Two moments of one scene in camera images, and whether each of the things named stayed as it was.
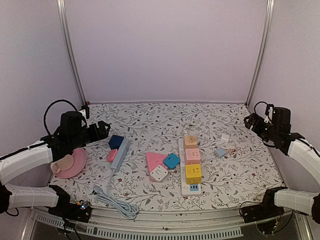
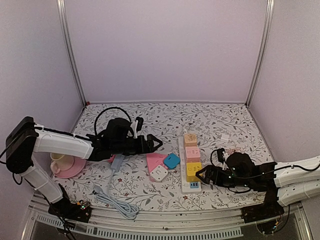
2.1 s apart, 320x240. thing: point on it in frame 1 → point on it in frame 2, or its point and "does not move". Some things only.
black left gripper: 104,133 → 149,147
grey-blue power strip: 121,154 does not move
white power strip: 186,189 does not move
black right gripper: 256,128 → 210,170
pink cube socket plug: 193,156 does not move
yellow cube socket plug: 193,174 does not move
